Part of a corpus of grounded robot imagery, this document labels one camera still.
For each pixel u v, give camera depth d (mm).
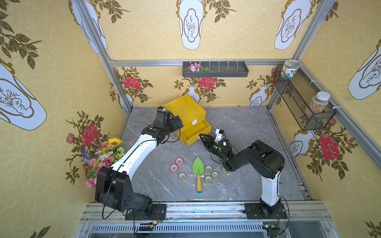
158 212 735
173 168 880
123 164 451
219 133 873
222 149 737
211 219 729
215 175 857
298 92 902
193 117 873
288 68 852
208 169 878
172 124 759
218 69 920
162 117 627
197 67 877
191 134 899
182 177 853
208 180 838
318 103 651
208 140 831
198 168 891
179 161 921
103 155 763
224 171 863
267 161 524
